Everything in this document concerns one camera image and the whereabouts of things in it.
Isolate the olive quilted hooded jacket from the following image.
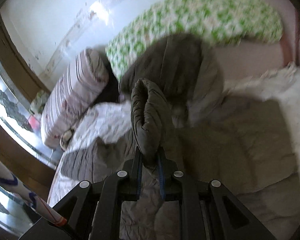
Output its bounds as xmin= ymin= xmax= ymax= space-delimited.
xmin=60 ymin=32 xmax=300 ymax=240

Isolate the white leaf-print duvet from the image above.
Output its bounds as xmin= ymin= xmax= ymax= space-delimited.
xmin=47 ymin=62 xmax=300 ymax=205

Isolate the striped floral pillow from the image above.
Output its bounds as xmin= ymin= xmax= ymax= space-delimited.
xmin=40 ymin=48 xmax=109 ymax=149

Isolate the green white checked pillow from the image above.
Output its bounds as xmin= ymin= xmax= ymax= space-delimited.
xmin=106 ymin=0 xmax=283 ymax=79

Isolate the pink bed sheet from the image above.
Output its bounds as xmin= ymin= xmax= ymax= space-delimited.
xmin=214 ymin=37 xmax=295 ymax=80

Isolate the stained glass door panel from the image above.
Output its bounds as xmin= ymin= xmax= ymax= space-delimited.
xmin=0 ymin=61 xmax=62 ymax=170

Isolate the small floral cushion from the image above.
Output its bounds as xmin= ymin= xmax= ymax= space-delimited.
xmin=29 ymin=90 xmax=50 ymax=114

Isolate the white patterned sleeve forearm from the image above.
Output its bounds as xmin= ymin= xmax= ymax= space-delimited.
xmin=0 ymin=161 xmax=67 ymax=226

